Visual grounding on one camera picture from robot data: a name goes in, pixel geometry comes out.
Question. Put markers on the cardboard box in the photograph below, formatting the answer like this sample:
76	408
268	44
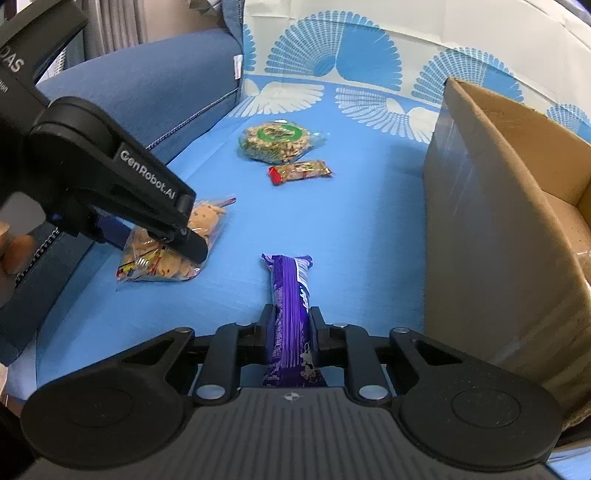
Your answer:
485	230

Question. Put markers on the blue denim sofa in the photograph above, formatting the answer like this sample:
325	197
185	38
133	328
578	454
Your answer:
138	83

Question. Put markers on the purple wafer packet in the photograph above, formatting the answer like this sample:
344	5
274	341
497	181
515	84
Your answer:
288	314

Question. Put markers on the grey curtain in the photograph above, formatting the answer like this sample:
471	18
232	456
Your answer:
120	27

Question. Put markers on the blue fan-print blanket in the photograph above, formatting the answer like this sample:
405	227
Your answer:
351	221

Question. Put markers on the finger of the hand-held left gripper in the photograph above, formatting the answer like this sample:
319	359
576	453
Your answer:
189	244

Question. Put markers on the round green-label nut cake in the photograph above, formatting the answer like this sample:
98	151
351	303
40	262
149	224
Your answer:
274	141

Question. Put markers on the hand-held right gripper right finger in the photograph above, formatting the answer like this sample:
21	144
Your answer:
315	327

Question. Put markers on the small red nut bar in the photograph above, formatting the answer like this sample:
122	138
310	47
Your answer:
300	171

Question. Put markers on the person's left hand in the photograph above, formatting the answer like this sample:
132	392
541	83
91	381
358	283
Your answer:
16	251

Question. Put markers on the white fabric tag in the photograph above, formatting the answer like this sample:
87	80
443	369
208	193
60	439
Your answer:
238	67

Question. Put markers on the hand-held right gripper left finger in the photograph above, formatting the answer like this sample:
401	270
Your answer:
270	323

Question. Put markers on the clear cookie bag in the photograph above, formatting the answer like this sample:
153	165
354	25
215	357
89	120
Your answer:
152	258

